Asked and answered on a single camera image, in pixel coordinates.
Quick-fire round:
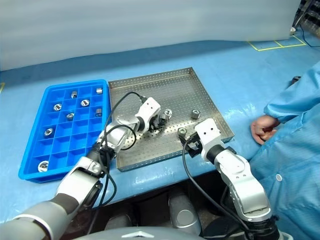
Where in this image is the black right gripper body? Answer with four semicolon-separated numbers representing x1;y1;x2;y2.
193;138;206;157

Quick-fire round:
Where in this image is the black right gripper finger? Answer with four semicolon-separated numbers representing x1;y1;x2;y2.
178;134;198;146
186;142;201;158

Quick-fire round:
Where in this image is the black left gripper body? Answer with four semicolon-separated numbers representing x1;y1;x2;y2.
147;113;161;133

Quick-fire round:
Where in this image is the perforated steel tray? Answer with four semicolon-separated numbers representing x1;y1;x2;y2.
107;66;235;172

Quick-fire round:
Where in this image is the blue compartment tray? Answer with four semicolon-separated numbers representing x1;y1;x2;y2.
18;79;113;184

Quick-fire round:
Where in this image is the bystander bare hand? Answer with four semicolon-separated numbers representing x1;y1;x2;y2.
250;114;280;146

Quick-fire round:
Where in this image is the silver rounded shell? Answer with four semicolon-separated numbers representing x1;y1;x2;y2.
167;191;202;236

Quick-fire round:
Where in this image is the blue plastic table cover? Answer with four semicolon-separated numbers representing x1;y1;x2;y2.
0;39;320;208

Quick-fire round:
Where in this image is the grey robot torso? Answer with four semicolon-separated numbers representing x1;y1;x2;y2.
82;225;202;240

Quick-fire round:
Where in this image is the blue lab coat torso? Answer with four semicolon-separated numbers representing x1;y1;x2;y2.
249;109;320;240

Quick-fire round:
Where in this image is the grey rounded shell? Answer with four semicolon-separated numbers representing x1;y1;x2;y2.
104;214;131;231

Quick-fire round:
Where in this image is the dark equipment rack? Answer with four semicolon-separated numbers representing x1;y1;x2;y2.
291;0;320;36

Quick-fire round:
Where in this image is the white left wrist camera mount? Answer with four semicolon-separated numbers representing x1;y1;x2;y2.
134;97;161;123

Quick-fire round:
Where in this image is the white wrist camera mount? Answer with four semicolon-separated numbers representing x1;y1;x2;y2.
134;97;161;123
194;119;223;161

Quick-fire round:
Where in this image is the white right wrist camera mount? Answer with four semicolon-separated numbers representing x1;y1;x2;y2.
194;119;223;161

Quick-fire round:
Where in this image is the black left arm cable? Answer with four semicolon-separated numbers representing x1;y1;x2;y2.
86;91;151;236

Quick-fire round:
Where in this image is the thin black floor cable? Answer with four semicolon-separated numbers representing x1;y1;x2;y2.
298;23;320;48

